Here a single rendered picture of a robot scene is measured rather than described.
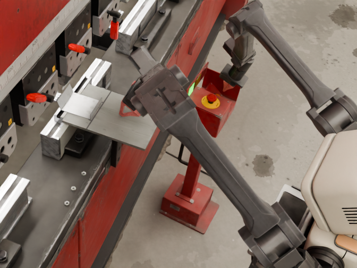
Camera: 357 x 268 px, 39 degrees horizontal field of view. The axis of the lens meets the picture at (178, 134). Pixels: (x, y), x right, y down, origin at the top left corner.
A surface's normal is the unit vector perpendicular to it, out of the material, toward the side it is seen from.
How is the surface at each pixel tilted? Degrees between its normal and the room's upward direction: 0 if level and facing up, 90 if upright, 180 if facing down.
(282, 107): 0
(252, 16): 38
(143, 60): 45
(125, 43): 90
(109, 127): 0
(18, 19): 90
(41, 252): 0
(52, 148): 90
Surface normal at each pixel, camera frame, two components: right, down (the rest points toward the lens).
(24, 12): 0.94, 0.32
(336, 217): -0.49, 0.59
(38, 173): 0.14, -0.67
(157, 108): -0.46, -0.52
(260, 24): -0.13, -0.12
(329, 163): -0.48, -0.80
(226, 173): 0.21, 0.36
